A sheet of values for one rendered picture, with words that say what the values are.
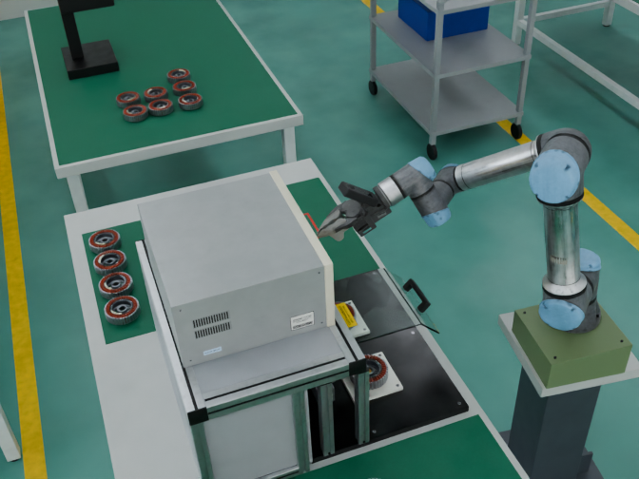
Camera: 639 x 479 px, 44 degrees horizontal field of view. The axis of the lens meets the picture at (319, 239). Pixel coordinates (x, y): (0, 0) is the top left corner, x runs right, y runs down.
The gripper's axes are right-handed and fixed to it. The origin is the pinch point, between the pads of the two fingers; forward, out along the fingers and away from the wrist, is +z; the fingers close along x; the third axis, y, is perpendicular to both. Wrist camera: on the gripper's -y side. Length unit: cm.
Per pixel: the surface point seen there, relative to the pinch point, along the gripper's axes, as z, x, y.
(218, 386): 39, -37, -10
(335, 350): 12.2, -36.8, 2.3
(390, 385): 8.0, -25.8, 41.0
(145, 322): 64, 31, 18
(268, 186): 4.6, 8.1, -16.6
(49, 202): 123, 229, 72
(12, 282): 145, 166, 63
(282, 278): 12.3, -28.5, -19.4
